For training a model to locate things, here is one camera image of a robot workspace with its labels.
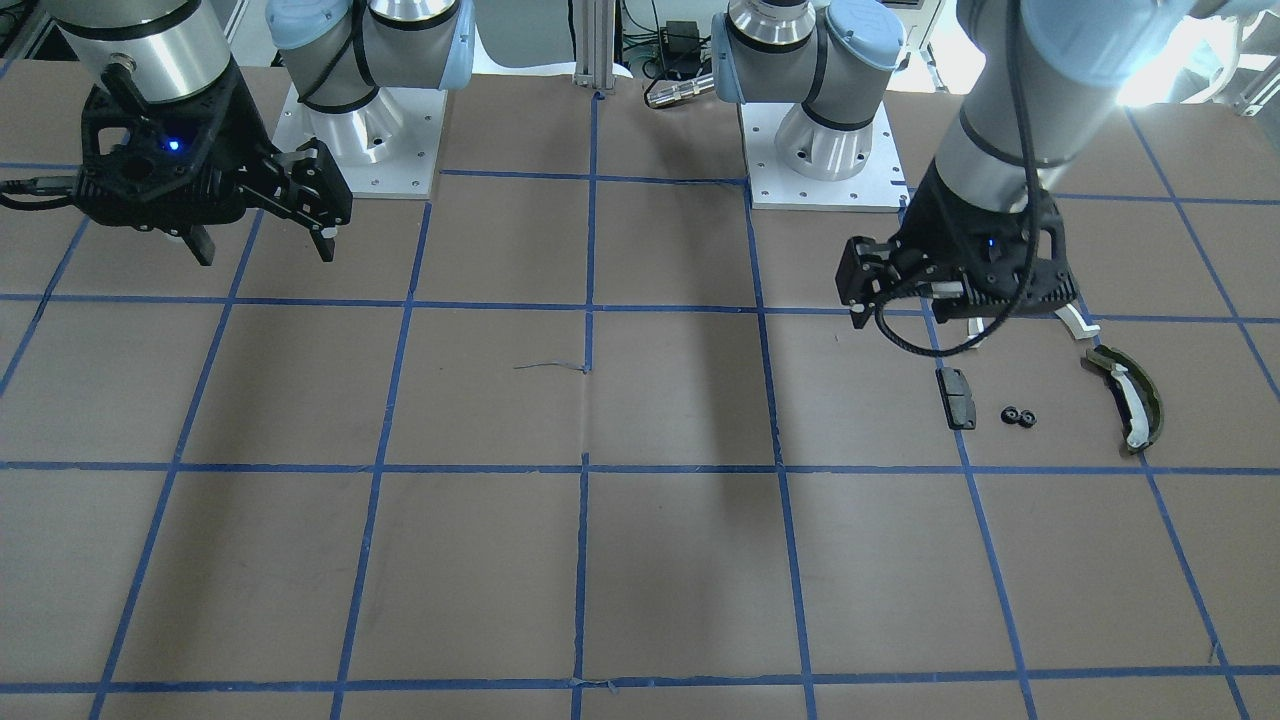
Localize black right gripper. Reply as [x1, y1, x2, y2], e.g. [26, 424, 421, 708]
[76, 61, 353, 266]

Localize black brake pad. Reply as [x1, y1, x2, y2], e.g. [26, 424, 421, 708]
[934, 366, 978, 430]

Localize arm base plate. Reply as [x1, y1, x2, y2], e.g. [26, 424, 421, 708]
[739, 102, 909, 213]
[273, 87, 449, 200]

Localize aluminium frame post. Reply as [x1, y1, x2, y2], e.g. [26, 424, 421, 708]
[570, 0, 620, 94]

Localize green curved brake shoe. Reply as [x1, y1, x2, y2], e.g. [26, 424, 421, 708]
[1083, 345, 1165, 455]

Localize white curved plastic clip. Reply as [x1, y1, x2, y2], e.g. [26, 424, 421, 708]
[965, 305, 1101, 343]

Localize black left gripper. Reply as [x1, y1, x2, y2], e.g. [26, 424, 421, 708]
[835, 167, 1080, 337]

